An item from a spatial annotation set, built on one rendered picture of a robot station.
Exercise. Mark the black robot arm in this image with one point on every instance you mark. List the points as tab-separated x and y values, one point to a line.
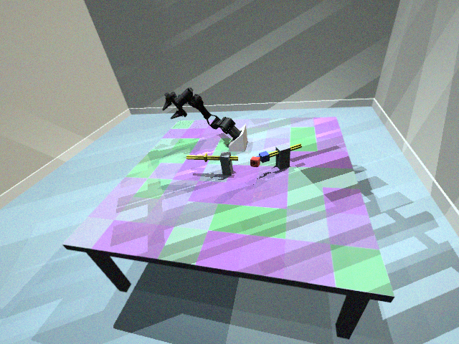
227	125

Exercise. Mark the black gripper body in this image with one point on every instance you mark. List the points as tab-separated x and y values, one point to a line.
178	102

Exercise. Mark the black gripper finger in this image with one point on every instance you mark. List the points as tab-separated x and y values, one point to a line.
167	104
177	114

